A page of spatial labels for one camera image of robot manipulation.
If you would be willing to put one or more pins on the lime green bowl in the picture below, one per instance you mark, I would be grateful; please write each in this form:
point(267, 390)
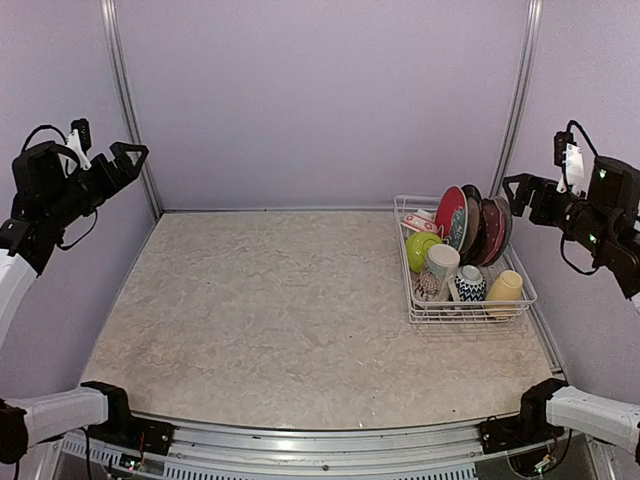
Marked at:
point(417, 246)

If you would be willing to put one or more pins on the front aluminium rail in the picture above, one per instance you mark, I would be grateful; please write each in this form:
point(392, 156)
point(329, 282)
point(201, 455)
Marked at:
point(458, 450)

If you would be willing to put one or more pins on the right aluminium frame post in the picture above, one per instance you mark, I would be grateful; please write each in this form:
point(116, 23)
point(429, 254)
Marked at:
point(520, 95)

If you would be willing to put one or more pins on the pale yellow cup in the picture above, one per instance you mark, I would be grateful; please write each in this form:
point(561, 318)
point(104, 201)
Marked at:
point(503, 294)

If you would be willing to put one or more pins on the black striped rim plate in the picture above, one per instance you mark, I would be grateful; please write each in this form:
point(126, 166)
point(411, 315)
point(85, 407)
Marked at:
point(475, 224)

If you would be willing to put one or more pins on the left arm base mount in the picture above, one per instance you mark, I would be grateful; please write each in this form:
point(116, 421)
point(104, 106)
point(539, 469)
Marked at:
point(140, 434)

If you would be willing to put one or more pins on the pink polka dot plate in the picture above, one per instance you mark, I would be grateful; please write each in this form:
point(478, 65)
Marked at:
point(494, 232)

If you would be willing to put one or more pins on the light blue flower plate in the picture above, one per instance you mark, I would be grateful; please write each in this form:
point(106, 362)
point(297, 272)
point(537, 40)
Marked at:
point(503, 205)

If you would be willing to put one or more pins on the white shell pattern mug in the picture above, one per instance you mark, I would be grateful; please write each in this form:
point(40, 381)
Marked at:
point(441, 264)

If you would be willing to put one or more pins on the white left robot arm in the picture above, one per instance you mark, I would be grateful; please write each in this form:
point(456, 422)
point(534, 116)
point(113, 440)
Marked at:
point(57, 184)

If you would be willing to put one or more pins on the aluminium frame post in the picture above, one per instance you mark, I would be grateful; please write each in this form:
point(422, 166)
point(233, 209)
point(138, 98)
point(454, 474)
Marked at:
point(125, 97)
point(520, 95)

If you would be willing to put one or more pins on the white wire dish rack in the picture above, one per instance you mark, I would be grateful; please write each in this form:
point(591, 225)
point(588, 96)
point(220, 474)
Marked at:
point(458, 312)

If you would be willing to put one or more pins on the red and teal plate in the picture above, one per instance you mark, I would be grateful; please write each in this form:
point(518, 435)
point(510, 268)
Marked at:
point(452, 217)

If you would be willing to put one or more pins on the red white floral bowl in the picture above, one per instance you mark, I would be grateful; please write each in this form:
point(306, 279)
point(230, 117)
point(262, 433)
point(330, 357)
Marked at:
point(420, 221)

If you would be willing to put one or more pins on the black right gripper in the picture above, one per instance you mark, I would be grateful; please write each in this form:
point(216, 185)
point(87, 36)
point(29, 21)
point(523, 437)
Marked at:
point(545, 186)

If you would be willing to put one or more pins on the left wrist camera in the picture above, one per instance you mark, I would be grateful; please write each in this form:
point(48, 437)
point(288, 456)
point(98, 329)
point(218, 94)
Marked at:
point(79, 140)

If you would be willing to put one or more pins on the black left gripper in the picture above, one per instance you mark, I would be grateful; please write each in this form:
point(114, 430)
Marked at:
point(121, 171)

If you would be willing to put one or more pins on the blue white patterned cup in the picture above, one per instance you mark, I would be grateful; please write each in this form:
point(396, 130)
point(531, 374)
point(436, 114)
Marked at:
point(467, 285)

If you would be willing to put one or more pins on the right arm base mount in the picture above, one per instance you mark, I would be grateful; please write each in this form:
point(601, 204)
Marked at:
point(499, 434)

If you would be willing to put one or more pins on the left aluminium frame post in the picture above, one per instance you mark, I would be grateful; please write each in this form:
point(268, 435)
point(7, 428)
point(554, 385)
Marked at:
point(125, 97)

